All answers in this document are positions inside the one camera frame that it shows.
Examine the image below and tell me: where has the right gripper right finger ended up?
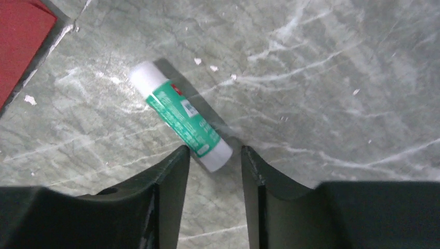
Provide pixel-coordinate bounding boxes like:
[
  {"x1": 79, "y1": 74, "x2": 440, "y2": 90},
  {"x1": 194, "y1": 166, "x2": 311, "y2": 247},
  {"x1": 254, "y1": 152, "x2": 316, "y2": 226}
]
[{"x1": 241, "y1": 146, "x2": 439, "y2": 248}]

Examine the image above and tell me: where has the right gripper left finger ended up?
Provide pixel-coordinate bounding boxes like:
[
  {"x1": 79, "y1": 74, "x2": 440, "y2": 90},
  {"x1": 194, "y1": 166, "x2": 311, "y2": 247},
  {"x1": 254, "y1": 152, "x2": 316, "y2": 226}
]
[{"x1": 1, "y1": 145, "x2": 190, "y2": 248}]

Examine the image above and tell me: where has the green glue stick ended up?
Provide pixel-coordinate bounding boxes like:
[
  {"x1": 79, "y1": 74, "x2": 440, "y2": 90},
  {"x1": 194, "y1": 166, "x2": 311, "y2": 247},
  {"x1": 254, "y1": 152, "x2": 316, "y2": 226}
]
[{"x1": 129, "y1": 61, "x2": 233, "y2": 172}]

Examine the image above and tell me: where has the red envelope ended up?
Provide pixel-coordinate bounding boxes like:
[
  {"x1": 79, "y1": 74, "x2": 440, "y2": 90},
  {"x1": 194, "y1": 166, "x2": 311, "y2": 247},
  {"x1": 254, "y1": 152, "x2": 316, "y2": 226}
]
[{"x1": 1, "y1": 1, "x2": 57, "y2": 107}]

